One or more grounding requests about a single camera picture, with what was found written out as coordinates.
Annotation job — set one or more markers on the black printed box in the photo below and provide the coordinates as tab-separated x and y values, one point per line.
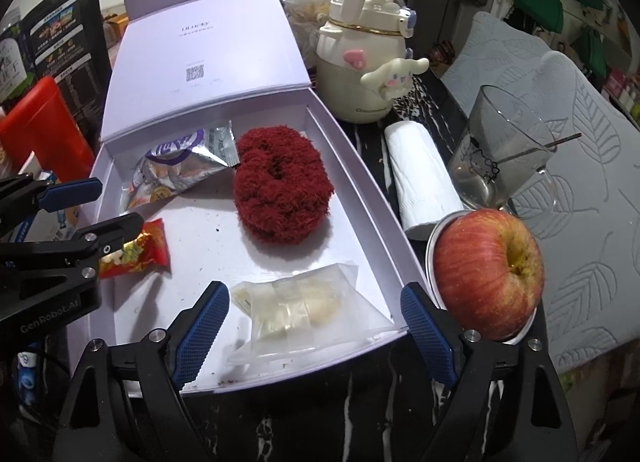
70	41

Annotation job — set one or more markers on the blue white packet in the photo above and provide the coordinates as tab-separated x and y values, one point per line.
65	218

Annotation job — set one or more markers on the lavender gift box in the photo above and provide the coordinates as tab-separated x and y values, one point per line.
210	242

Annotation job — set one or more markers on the glass mug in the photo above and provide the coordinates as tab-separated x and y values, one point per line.
500	141

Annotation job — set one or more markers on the red apple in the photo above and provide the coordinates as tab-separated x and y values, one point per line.
480	272

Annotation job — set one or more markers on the purple silver snack packet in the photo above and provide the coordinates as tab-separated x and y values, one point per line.
170	176

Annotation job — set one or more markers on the dark jar white label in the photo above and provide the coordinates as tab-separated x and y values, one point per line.
12	66

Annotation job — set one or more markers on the red plastic container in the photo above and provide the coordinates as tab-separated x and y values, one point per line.
45	126

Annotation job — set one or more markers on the thin metal stirrer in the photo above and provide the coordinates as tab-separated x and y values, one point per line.
545	145

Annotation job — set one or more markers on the metal bowl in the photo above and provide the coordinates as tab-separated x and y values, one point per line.
430	267

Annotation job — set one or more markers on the clear plastic pastry packet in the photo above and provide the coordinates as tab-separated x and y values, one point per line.
300	312

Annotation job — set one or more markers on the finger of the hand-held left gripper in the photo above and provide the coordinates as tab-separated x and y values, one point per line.
70	192
115	229

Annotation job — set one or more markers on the red fluffy scrunchie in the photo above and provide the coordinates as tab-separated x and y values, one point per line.
290	212

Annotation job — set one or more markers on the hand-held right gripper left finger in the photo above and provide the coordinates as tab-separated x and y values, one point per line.
200	337

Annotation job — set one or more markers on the red yellow snack packet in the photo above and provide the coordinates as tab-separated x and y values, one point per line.
155	247

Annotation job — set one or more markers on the small green tote bag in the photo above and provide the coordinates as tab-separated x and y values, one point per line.
595	54

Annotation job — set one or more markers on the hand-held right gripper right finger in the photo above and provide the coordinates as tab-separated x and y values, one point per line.
427	337

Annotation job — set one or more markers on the blue white wrapper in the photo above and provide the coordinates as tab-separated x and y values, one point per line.
27	372

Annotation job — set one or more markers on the cream cartoon water bottle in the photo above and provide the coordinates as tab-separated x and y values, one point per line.
350	81

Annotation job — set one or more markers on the white tissue roll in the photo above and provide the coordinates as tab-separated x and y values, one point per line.
420	176

